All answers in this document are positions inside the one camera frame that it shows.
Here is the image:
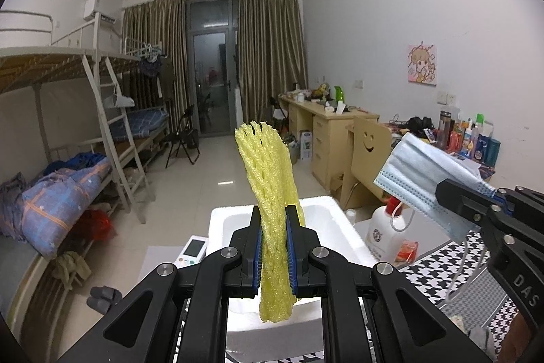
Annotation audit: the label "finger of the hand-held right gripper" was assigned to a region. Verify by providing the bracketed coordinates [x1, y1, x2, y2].
[435, 179, 500, 240]
[495, 186, 544, 245]

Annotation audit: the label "white foam box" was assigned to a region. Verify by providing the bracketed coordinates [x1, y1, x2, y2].
[208, 195, 379, 351]

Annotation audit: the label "dark blue garment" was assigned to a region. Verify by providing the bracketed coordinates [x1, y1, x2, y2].
[66, 152, 100, 170]

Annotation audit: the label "white device with screen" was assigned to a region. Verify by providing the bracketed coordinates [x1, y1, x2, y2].
[175, 235, 210, 271]

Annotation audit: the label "purple grey blanket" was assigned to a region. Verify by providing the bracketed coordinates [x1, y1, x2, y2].
[0, 172, 28, 238]

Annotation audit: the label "white carton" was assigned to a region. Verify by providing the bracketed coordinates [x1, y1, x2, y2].
[299, 129, 314, 163]

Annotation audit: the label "white pump bottle red nozzle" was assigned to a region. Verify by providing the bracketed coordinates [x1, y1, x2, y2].
[366, 196, 415, 262]

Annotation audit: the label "wooden chair with smiley cutout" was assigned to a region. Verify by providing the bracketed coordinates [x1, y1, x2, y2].
[340, 115, 394, 211]

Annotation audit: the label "black folding chair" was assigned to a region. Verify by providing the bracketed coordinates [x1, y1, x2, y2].
[165, 104, 201, 169]

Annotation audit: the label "printed paper sheets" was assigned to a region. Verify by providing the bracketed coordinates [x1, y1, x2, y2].
[446, 152, 494, 179]

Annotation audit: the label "brown curtain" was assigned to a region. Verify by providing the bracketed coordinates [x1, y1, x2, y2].
[122, 0, 190, 134]
[237, 0, 309, 126]

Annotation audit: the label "person's right forearm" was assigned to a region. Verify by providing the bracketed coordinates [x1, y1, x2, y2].
[495, 306, 540, 363]

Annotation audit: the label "houndstooth table cloth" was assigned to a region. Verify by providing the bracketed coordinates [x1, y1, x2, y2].
[183, 229, 544, 363]

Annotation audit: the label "pile of desk clutter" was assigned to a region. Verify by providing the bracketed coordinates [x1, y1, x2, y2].
[285, 82, 336, 104]

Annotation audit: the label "grey bin with bags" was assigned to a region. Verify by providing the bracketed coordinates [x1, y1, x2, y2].
[280, 129, 300, 166]

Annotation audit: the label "yellowish cloth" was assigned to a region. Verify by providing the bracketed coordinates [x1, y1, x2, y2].
[53, 250, 92, 289]

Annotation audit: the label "bunk bed with plaid mattress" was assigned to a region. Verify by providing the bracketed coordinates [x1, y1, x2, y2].
[121, 35, 171, 172]

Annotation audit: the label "black headphones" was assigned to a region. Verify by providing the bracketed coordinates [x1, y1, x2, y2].
[407, 115, 434, 136]

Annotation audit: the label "white metal bunk bed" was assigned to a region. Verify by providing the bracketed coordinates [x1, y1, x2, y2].
[0, 10, 151, 347]

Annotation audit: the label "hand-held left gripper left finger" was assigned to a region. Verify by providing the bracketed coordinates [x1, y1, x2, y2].
[55, 205, 264, 363]

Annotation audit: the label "grey slipper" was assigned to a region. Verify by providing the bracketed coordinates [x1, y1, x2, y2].
[91, 285, 124, 304]
[87, 295, 112, 315]

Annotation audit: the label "blue plaid quilt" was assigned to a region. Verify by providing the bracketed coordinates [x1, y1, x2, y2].
[21, 156, 113, 259]

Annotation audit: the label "hanging dark blue clothes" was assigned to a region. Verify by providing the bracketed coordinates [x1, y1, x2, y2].
[138, 52, 164, 79]

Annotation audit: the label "blue face mask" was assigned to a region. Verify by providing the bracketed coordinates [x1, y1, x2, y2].
[373, 132, 497, 302]

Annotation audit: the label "cartoon wall poster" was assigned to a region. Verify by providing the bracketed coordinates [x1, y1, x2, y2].
[408, 44, 438, 85]

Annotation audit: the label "light wooden desk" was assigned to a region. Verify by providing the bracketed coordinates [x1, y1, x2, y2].
[278, 95, 380, 196]

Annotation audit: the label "yellow foam fruit net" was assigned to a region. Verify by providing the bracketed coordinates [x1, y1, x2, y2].
[235, 120, 307, 325]

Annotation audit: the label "white cloth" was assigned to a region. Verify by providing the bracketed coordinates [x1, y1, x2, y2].
[102, 93, 136, 109]

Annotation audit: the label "group of toiletry bottles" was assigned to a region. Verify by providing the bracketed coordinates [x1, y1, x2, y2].
[448, 113, 502, 167]

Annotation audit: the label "dark thermos flask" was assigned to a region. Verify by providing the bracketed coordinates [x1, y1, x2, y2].
[438, 110, 452, 147]

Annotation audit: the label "white air conditioner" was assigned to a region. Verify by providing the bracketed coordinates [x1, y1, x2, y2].
[83, 0, 116, 23]

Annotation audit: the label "red snack packet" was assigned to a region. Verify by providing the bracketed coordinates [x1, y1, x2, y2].
[394, 240, 419, 265]

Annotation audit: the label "red plastic bag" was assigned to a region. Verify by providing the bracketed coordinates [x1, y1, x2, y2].
[81, 210, 115, 242]

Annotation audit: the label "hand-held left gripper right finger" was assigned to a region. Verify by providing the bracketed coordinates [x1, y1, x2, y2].
[286, 205, 494, 363]

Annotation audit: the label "glass balcony door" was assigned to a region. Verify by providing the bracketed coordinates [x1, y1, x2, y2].
[186, 0, 239, 136]

